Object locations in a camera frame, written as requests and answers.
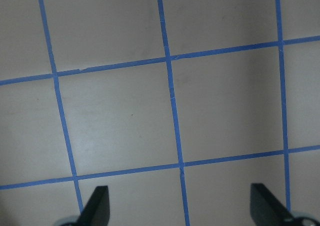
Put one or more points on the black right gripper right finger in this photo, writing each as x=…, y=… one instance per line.
x=267, y=210

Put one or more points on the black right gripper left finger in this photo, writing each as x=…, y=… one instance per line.
x=97, y=210

